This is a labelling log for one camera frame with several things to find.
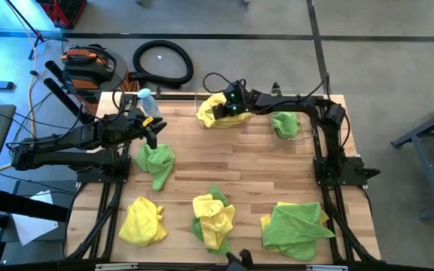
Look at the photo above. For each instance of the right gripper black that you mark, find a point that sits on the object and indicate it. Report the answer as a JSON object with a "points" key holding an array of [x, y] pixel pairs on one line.
{"points": [[239, 99]]}

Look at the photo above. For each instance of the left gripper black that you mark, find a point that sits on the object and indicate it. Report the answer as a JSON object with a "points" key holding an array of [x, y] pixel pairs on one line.
{"points": [[136, 126]]}

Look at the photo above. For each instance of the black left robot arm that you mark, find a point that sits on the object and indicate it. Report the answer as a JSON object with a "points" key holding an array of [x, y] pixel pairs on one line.
{"points": [[70, 137]]}

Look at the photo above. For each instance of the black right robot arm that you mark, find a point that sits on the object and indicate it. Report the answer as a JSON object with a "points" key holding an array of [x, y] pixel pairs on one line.
{"points": [[335, 143]]}

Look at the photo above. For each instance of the clear plastic water bottle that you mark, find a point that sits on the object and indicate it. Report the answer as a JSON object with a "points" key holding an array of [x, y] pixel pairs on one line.
{"points": [[150, 105]]}

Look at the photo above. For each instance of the clear plastic basket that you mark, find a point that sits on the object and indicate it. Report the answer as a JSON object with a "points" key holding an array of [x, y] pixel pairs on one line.
{"points": [[307, 131], [198, 126]]}

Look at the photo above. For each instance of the black table clamp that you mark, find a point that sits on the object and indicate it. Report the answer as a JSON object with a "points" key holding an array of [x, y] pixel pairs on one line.
{"points": [[276, 88]]}

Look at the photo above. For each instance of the orange black shop vacuum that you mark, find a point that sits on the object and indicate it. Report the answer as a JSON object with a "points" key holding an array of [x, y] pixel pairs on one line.
{"points": [[89, 69]]}

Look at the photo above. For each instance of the black vacuum wand tube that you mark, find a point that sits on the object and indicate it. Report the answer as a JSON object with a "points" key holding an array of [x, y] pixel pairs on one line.
{"points": [[60, 96], [53, 68]]}

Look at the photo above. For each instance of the black tripod stand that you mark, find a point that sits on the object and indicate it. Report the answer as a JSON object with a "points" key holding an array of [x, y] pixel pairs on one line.
{"points": [[40, 38]]}

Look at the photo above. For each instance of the red black tool box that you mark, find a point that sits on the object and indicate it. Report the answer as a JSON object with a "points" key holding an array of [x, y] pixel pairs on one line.
{"points": [[64, 11]]}

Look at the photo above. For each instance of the black forked object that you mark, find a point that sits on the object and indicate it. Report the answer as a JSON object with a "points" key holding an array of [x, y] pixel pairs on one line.
{"points": [[239, 261]]}

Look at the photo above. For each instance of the black bench beam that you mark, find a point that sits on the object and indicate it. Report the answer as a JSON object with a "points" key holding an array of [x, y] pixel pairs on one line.
{"points": [[21, 205]]}

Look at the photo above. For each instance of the white paper sheet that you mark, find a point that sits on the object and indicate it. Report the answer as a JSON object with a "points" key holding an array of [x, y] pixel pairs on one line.
{"points": [[32, 226]]}

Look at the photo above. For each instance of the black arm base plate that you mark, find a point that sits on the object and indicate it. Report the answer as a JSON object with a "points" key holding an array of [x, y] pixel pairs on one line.
{"points": [[352, 177], [92, 176]]}

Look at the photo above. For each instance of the black aluminium rig frame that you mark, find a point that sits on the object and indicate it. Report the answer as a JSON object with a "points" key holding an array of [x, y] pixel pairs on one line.
{"points": [[328, 203]]}

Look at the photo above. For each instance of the white bracket plate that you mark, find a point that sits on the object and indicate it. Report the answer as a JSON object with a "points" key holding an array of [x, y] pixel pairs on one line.
{"points": [[117, 267], [326, 268]]}

